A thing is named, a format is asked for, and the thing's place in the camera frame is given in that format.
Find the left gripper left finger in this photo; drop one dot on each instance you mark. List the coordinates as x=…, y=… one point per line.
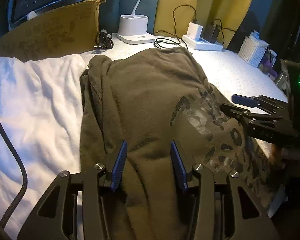
x=115, y=162

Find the white desk lamp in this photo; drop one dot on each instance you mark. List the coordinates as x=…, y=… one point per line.
x=133, y=28

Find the white woven basket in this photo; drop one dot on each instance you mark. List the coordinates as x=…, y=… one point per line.
x=253, y=49

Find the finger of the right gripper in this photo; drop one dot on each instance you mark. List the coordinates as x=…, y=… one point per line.
x=236, y=112
x=244, y=101

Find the olive green printed t-shirt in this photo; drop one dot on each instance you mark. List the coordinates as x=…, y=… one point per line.
x=147, y=207

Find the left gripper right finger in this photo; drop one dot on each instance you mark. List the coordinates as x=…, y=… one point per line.
x=182, y=167

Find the white power strip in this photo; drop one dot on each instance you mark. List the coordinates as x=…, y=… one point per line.
x=202, y=44

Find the white textured bed cover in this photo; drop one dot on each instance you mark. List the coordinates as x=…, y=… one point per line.
x=240, y=75

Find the yellow green curtain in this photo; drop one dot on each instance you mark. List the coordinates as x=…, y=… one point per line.
x=175, y=15

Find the brown cardboard box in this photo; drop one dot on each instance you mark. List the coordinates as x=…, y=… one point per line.
x=70, y=29

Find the person's left hand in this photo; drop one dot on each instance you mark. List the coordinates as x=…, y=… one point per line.
x=275, y=156

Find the black charger plug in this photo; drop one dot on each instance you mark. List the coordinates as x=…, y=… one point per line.
x=211, y=33

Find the white folded cloth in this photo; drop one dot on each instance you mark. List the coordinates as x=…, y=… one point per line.
x=41, y=112

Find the purple cloth item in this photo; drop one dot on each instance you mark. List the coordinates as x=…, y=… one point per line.
x=266, y=66

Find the white charger plug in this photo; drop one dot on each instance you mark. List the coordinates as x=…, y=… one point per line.
x=194, y=31

